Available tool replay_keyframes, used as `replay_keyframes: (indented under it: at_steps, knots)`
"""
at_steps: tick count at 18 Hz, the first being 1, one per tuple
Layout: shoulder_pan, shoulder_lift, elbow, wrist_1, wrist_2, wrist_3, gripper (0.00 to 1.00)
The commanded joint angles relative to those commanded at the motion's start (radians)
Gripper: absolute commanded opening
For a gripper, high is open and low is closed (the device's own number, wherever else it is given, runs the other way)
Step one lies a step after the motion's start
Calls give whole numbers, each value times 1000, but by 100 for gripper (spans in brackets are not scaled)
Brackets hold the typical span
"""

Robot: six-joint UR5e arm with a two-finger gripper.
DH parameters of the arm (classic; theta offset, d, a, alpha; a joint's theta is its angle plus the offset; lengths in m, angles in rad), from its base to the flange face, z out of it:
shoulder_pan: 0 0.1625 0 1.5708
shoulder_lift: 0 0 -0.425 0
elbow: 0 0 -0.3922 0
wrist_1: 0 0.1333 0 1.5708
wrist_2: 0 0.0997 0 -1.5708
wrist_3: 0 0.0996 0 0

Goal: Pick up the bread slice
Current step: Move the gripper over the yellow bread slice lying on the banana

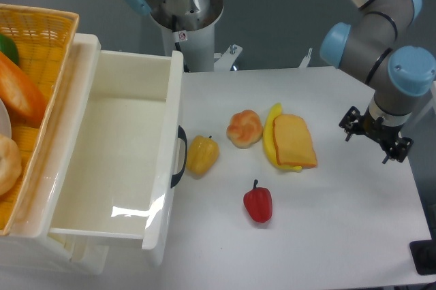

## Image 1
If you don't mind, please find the yellow banana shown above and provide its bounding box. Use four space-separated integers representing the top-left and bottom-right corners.
262 103 302 172

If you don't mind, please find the yellow wicker basket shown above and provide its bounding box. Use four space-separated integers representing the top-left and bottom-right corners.
1 3 79 236

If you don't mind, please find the yellow bell pepper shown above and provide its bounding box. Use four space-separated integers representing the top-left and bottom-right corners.
186 135 219 176

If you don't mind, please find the white plate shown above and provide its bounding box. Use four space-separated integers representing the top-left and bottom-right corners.
0 100 12 138

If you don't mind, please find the white mounting bracket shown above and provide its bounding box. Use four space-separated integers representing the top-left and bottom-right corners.
214 44 243 71

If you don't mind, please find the red bell pepper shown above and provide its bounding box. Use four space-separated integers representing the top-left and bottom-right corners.
243 179 273 223

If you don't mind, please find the black device at edge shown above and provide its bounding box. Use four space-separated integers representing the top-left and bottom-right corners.
409 240 435 275

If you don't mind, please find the toast bread slice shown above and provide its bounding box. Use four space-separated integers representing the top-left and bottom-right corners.
272 114 317 168

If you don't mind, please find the beige bagel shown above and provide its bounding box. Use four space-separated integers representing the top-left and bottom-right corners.
1 134 22 195

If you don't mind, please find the green pepper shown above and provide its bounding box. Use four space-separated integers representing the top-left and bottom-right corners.
0 34 19 65

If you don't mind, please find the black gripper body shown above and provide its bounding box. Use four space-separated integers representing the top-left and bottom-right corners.
357 112 401 148

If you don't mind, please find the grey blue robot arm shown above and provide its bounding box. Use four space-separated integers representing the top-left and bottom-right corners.
320 0 435 162

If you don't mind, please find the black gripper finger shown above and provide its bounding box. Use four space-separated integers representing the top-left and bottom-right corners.
381 137 414 164
339 106 362 142

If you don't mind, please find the white drawer cabinet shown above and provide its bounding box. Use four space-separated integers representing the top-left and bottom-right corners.
1 33 108 274

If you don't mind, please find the white plastic drawer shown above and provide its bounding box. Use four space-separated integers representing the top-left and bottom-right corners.
50 51 183 266

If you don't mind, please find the round bread roll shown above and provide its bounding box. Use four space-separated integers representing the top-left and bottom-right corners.
226 110 263 149

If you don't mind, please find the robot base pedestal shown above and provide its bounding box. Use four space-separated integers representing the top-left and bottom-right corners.
124 0 223 72

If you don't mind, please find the orange baguette loaf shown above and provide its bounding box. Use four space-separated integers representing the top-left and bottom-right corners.
1 53 46 128

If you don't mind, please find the black drawer handle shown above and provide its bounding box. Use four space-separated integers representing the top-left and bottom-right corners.
170 125 188 188

